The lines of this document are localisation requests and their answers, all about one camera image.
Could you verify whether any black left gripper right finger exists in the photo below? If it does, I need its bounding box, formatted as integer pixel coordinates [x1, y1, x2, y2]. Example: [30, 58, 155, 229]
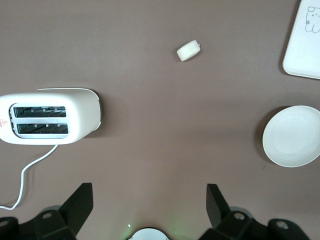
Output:
[199, 183, 313, 240]

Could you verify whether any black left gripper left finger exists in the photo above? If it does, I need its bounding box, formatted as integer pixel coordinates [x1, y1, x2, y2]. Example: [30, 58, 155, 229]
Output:
[0, 182, 94, 240]

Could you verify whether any round cream plate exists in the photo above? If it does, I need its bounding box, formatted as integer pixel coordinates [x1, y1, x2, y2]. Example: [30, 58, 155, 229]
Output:
[261, 105, 320, 168]

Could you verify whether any white steamed bun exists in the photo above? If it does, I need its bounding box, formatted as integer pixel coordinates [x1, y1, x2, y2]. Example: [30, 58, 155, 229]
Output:
[176, 39, 202, 62]

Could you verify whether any cream rabbit print tray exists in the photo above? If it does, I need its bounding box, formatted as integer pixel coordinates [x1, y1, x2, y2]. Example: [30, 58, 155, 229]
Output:
[282, 0, 320, 80]

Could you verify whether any cream two-slot toaster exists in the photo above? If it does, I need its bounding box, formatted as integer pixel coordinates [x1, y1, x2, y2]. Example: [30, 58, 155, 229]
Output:
[0, 87, 103, 146]

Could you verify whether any white toaster power cable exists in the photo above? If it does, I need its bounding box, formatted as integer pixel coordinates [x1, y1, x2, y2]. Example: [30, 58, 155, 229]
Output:
[0, 144, 60, 211]

